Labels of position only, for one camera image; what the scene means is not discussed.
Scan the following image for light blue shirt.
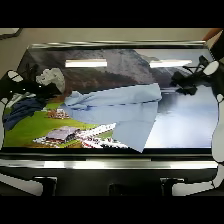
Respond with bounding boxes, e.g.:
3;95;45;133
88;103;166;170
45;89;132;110
59;82;164;154

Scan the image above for white garment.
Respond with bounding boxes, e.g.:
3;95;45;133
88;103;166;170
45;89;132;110
35;67;67;95

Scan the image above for dark blue garment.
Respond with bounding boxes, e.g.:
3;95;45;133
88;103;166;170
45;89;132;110
2;97;48;132

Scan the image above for silver frame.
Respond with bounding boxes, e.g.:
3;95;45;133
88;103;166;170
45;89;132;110
0;157;224;197

